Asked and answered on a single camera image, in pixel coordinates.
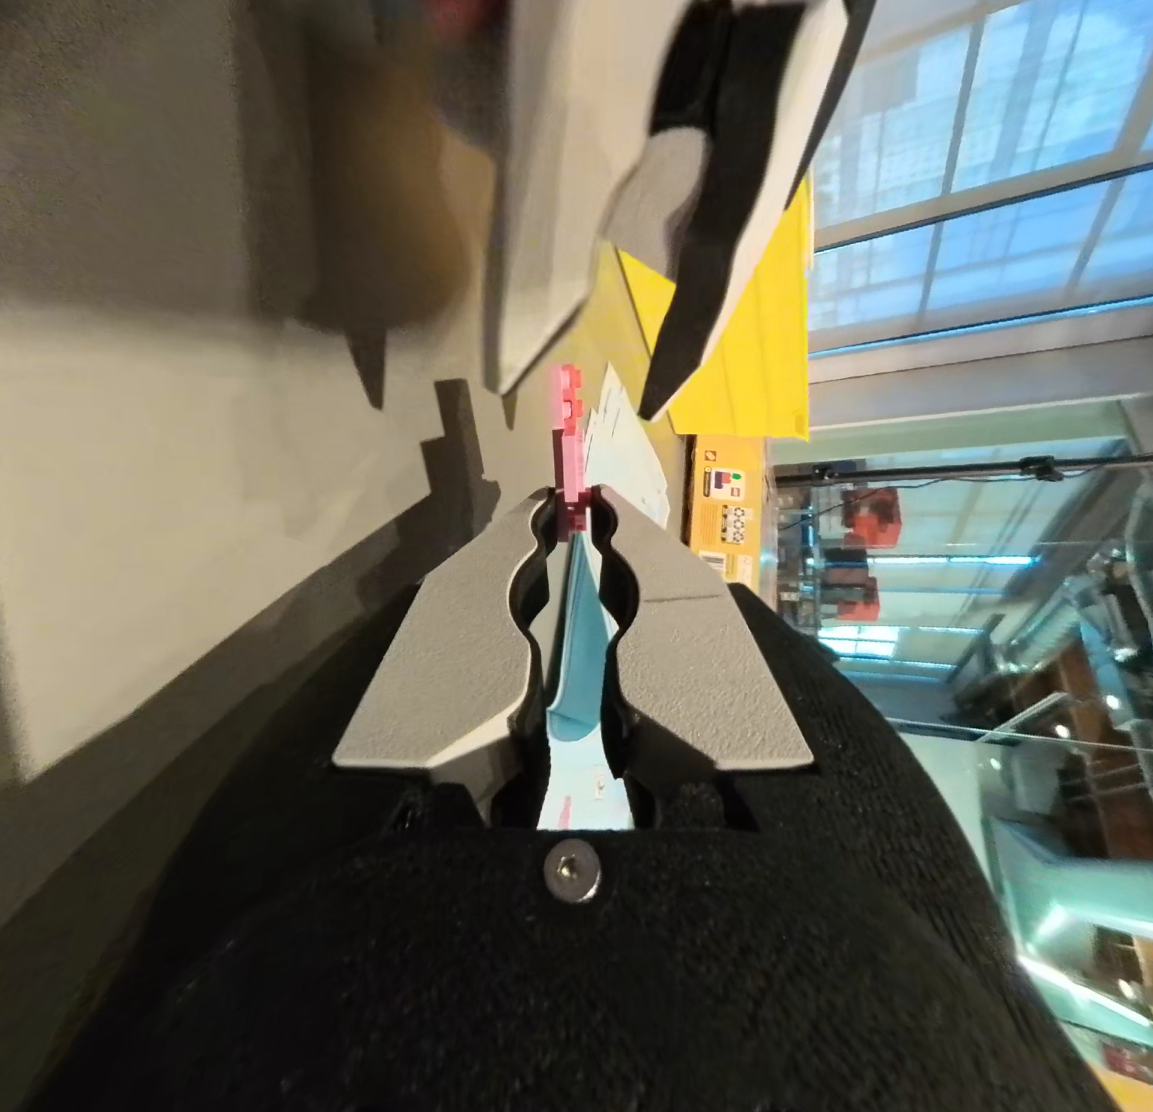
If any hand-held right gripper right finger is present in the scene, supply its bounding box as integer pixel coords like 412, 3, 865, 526
593, 484, 817, 828

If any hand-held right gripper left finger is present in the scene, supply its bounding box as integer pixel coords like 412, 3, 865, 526
331, 488, 555, 828

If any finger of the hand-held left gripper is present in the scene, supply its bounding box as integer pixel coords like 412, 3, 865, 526
599, 0, 853, 420
485, 0, 724, 397

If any light blue instruction booklet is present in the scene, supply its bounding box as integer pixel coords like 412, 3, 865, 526
540, 360, 673, 828

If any long pink brick plate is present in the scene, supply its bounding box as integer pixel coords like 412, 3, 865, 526
551, 364, 593, 538

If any yellow plastic bin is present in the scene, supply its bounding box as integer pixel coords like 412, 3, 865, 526
576, 170, 817, 438

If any grey desk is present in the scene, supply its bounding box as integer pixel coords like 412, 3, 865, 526
0, 0, 686, 950

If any red black tool case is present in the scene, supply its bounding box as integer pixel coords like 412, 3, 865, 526
824, 549, 879, 622
842, 485, 902, 549

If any yellow toy box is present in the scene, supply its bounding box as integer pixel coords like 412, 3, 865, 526
683, 434, 776, 590

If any glass partition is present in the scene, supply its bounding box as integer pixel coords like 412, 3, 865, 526
775, 401, 1153, 1040

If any black pole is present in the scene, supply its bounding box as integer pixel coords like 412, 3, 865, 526
775, 452, 1127, 484

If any window with black frame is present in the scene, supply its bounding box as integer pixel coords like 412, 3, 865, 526
806, 0, 1153, 356

